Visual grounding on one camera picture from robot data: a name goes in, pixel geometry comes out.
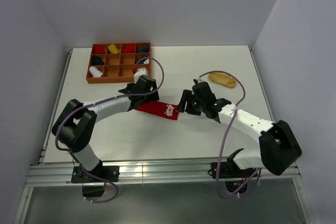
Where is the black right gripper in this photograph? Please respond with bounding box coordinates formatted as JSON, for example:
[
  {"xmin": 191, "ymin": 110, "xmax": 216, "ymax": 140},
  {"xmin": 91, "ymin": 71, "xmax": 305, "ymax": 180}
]
[{"xmin": 176, "ymin": 89, "xmax": 205, "ymax": 116}]

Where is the red santa sock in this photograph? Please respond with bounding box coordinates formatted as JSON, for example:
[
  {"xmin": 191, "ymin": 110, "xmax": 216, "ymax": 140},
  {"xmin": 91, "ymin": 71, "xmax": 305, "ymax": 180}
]
[{"xmin": 136, "ymin": 101, "xmax": 179, "ymax": 120}]

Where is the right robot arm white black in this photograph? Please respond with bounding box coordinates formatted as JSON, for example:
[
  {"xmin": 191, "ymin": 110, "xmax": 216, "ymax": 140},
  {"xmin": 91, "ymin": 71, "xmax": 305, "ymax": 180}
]
[{"xmin": 177, "ymin": 82, "xmax": 302, "ymax": 178}]

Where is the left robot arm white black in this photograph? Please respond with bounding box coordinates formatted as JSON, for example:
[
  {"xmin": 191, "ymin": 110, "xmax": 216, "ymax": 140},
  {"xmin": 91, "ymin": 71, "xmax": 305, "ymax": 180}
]
[{"xmin": 52, "ymin": 75, "xmax": 159, "ymax": 182}]

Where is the black white striped rolled sock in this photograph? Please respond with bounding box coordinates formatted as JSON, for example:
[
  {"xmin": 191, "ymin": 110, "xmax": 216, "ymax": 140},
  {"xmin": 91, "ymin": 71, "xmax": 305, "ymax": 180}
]
[{"xmin": 135, "ymin": 55, "xmax": 150, "ymax": 65}]

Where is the beige flat sock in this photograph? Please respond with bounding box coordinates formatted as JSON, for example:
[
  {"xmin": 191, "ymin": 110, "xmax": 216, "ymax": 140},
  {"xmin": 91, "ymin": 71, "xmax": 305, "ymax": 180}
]
[{"xmin": 207, "ymin": 72, "xmax": 237, "ymax": 89}]

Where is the dark teal rolled sock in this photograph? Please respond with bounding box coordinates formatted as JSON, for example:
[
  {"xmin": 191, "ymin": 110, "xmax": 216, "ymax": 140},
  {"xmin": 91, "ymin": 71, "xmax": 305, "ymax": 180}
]
[{"xmin": 136, "ymin": 45, "xmax": 150, "ymax": 53}]

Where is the red rolled sock middle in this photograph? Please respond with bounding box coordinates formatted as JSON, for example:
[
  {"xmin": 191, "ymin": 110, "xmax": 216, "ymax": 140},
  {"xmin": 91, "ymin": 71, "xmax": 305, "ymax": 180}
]
[{"xmin": 121, "ymin": 44, "xmax": 135, "ymax": 54}]

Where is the red rolled sock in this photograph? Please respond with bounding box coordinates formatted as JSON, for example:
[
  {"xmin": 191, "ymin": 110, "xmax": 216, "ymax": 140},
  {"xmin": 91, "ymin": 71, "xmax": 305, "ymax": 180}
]
[
  {"xmin": 121, "ymin": 44, "xmax": 135, "ymax": 54},
  {"xmin": 93, "ymin": 45, "xmax": 106, "ymax": 54}
]

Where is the wooden compartment tray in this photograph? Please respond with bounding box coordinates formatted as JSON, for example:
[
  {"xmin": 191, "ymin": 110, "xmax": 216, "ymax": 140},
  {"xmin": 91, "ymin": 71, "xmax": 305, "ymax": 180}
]
[{"xmin": 86, "ymin": 42, "xmax": 152, "ymax": 84}]

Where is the yellow rolled sock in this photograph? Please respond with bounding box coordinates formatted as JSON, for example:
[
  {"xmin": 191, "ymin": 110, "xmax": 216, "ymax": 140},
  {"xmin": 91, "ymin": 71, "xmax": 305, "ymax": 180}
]
[{"xmin": 108, "ymin": 44, "xmax": 120, "ymax": 54}]

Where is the dark navy rolled sock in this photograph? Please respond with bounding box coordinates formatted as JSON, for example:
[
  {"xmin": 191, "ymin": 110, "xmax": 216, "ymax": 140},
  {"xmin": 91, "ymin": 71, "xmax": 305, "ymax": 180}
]
[{"xmin": 91, "ymin": 55, "xmax": 104, "ymax": 66}]

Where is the red rolled sock left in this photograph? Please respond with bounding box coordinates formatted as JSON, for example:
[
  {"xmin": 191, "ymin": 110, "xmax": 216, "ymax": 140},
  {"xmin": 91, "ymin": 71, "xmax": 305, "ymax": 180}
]
[{"xmin": 93, "ymin": 45, "xmax": 106, "ymax": 54}]

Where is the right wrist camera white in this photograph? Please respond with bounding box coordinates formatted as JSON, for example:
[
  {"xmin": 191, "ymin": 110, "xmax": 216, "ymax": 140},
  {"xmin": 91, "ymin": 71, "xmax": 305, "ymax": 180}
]
[{"xmin": 193, "ymin": 77, "xmax": 203, "ymax": 84}]

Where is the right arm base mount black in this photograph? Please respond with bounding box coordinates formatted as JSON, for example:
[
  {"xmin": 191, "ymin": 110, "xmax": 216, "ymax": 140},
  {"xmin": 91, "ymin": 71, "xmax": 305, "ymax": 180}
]
[{"xmin": 207, "ymin": 162, "xmax": 256, "ymax": 194}]

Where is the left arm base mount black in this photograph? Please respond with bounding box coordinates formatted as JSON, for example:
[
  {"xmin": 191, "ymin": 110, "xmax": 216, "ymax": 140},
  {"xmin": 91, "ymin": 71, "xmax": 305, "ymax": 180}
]
[{"xmin": 70, "ymin": 166, "xmax": 120, "ymax": 203}]

